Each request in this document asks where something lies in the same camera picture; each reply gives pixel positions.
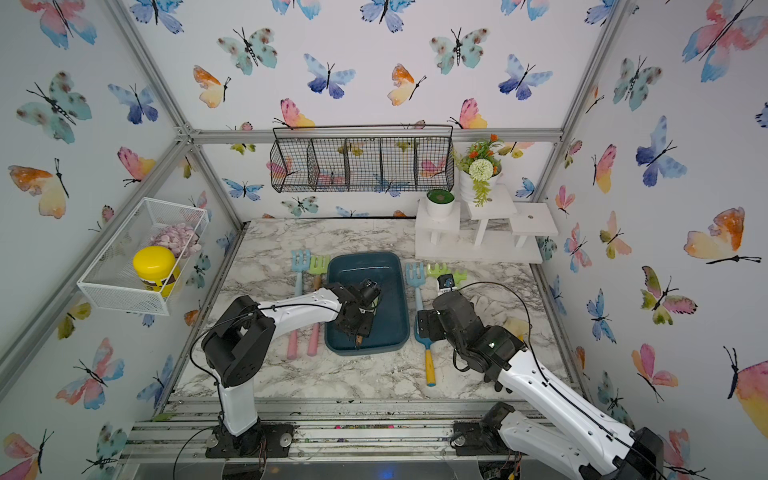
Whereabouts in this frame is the teal plastic storage box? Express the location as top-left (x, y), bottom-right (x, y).
top-left (324, 251), bottom-right (410, 356)

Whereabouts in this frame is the teal rake yellow handle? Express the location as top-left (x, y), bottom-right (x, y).
top-left (414, 325), bottom-right (437, 387)

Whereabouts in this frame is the light blue hand rake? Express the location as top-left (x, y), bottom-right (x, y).
top-left (405, 263), bottom-right (426, 311)

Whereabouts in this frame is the purple rake pink handle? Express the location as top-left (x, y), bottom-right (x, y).
top-left (307, 323), bottom-right (320, 357)

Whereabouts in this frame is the light blue fork rake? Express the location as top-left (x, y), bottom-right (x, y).
top-left (291, 249), bottom-right (311, 297)

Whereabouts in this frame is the green rake wooden handle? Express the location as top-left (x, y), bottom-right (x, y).
top-left (427, 263), bottom-right (452, 278)
top-left (452, 270), bottom-right (468, 287)

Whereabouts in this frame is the purple fork pink handle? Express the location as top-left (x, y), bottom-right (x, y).
top-left (286, 330), bottom-right (298, 360)

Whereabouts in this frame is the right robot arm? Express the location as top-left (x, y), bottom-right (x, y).
top-left (417, 291), bottom-right (664, 479)

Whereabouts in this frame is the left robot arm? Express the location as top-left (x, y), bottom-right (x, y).
top-left (201, 280), bottom-right (381, 440)

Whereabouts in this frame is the white knit glove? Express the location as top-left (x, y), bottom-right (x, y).
top-left (503, 317), bottom-right (532, 343)

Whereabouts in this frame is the white tiered plant stand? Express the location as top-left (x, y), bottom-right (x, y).
top-left (415, 184), bottom-right (559, 264)

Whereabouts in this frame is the small white pot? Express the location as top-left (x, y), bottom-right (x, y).
top-left (426, 189), bottom-right (455, 221)

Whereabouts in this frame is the white pot with flowers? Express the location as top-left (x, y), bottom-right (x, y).
top-left (457, 134), bottom-right (511, 207)

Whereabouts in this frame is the pink flower bunch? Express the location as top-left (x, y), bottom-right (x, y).
top-left (150, 223), bottom-right (202, 258)

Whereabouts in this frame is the yellow lidded jar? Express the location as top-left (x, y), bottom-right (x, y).
top-left (132, 246), bottom-right (180, 298)

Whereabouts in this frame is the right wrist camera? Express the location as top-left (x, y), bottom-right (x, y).
top-left (437, 273), bottom-right (456, 295)

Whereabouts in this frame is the black wire wall basket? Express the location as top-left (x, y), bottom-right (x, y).
top-left (268, 123), bottom-right (455, 197)

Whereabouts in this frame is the white mesh wall basket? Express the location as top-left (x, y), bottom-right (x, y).
top-left (77, 197), bottom-right (209, 316)

